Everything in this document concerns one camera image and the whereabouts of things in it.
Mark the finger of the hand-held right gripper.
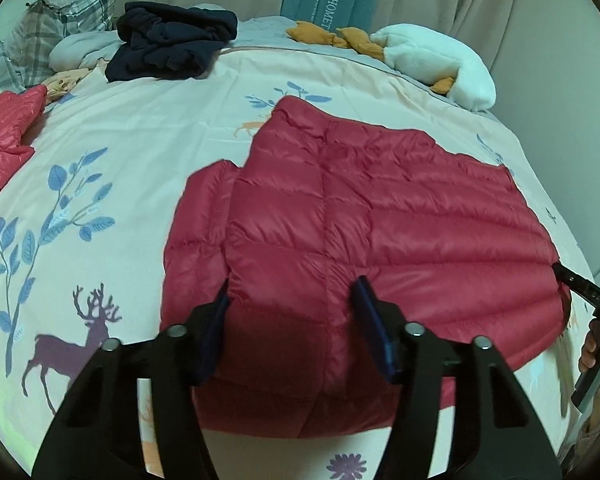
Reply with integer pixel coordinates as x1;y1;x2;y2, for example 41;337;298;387
551;261;600;317

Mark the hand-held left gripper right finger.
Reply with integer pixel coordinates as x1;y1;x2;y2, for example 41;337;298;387
349;275;563;480

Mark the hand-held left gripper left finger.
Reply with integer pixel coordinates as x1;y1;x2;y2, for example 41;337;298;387
32;277;231;480

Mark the crimson quilted down jacket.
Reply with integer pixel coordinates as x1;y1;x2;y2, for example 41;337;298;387
161;96;573;436

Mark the person's right hand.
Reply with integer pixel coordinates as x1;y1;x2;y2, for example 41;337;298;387
579;329;600;375

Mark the deer printed bed cover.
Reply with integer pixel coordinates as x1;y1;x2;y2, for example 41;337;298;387
0;15;596;480

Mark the white plush toy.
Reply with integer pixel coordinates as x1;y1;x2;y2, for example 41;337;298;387
370;23;497;111

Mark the bright red down jacket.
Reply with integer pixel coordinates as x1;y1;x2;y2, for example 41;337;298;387
0;84;49;218

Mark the small peach cloth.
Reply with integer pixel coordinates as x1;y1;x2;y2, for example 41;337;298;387
42;67;93;103

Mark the navy blue garment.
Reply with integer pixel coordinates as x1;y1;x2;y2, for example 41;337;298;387
105;1;238;83

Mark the light grey garment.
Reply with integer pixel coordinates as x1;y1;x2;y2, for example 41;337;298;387
49;4;226;72

